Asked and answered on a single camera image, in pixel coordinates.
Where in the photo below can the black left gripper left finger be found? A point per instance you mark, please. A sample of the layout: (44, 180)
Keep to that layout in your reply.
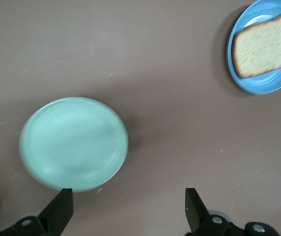
(56, 216)

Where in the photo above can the green round plate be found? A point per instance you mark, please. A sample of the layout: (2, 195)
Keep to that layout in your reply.
(73, 143)

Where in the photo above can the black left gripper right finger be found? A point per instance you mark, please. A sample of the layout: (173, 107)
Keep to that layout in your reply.
(196, 216)

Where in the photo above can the brown bread slice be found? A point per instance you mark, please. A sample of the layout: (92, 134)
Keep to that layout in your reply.
(263, 46)

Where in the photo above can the blue round plate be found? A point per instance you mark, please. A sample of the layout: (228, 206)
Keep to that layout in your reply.
(265, 84)

